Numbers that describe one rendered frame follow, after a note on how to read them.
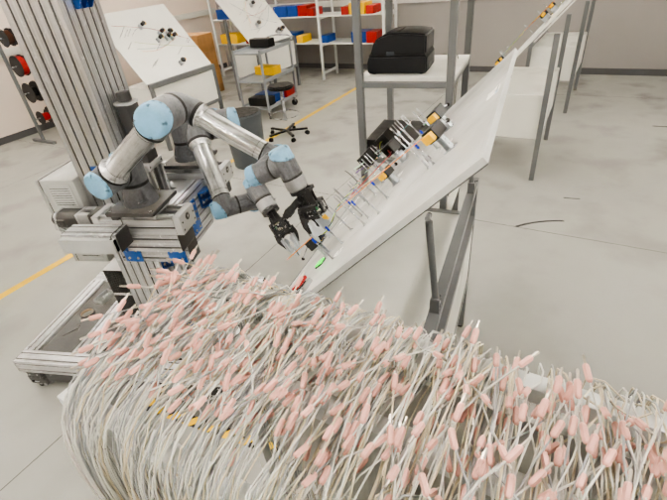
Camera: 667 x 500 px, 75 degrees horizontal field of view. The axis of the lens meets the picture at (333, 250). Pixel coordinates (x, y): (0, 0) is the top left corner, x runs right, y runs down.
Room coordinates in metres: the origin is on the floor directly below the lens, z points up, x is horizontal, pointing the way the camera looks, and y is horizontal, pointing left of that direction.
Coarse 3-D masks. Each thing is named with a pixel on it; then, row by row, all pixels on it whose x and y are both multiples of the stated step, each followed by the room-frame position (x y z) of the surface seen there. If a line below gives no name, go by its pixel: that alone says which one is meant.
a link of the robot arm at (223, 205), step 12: (192, 132) 1.80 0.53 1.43; (204, 132) 1.81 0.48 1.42; (192, 144) 1.77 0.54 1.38; (204, 144) 1.77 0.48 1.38; (204, 156) 1.72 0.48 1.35; (204, 168) 1.69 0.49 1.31; (216, 168) 1.69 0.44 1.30; (204, 180) 1.66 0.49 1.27; (216, 180) 1.64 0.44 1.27; (216, 192) 1.60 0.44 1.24; (228, 192) 1.62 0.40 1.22; (216, 204) 1.55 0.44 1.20; (228, 204) 1.56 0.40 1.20; (216, 216) 1.53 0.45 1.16; (228, 216) 1.56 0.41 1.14
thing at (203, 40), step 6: (192, 36) 8.76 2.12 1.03; (198, 36) 8.72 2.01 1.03; (204, 36) 8.86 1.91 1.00; (210, 36) 8.99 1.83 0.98; (198, 42) 8.70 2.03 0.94; (204, 42) 8.84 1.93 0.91; (210, 42) 8.96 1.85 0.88; (204, 48) 8.81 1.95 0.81; (210, 48) 8.93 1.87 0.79; (204, 54) 8.78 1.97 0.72; (210, 54) 8.90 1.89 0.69; (210, 60) 8.87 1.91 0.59; (216, 60) 9.00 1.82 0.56; (216, 66) 8.99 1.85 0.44; (216, 72) 8.93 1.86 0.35; (222, 84) 9.00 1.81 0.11; (222, 90) 8.97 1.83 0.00
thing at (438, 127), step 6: (438, 120) 1.22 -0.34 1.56; (432, 126) 1.19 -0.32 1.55; (438, 126) 1.20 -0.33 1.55; (444, 126) 1.21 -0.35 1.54; (426, 132) 1.20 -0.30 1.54; (438, 132) 1.19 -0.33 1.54; (438, 138) 1.18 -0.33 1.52; (444, 138) 1.20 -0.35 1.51; (444, 144) 1.20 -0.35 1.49; (450, 144) 1.19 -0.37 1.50; (456, 144) 1.18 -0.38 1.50; (450, 150) 1.18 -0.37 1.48
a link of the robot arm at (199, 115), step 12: (180, 96) 1.58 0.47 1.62; (192, 96) 1.63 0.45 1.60; (192, 108) 1.58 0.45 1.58; (204, 108) 1.61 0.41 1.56; (192, 120) 1.58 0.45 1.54; (204, 120) 1.57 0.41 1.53; (216, 120) 1.57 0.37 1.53; (228, 120) 1.59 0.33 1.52; (216, 132) 1.56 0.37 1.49; (228, 132) 1.55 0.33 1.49; (240, 132) 1.55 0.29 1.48; (240, 144) 1.53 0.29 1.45; (252, 144) 1.52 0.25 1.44; (264, 144) 1.53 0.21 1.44; (276, 144) 1.58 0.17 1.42; (252, 156) 1.53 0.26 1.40
